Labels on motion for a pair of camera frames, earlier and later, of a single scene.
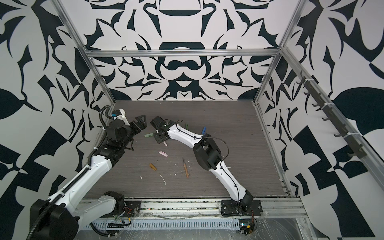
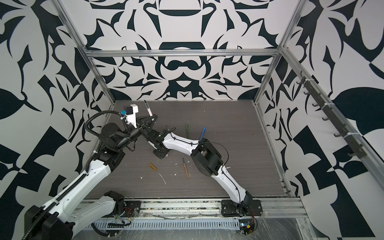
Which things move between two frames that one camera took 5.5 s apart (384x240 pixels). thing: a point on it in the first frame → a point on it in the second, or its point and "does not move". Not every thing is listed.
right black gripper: x=158 y=139 → x=156 y=154
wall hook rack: x=357 y=147 does not move
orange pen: x=185 y=166 does not move
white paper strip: x=161 y=176 does not move
